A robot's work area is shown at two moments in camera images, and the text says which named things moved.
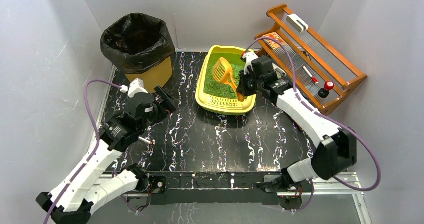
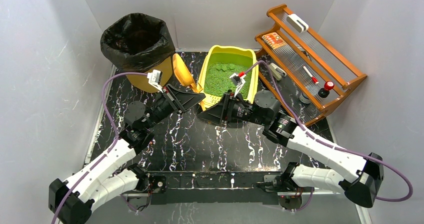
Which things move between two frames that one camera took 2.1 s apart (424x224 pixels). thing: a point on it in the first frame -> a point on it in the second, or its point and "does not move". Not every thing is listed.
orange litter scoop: x=223 y=72 -> x=183 y=74
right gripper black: x=247 y=85 -> x=226 y=107
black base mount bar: x=180 y=188 does not move
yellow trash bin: x=156 y=76 does not move
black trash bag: x=137 y=43 does not move
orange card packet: x=273 y=43 does not move
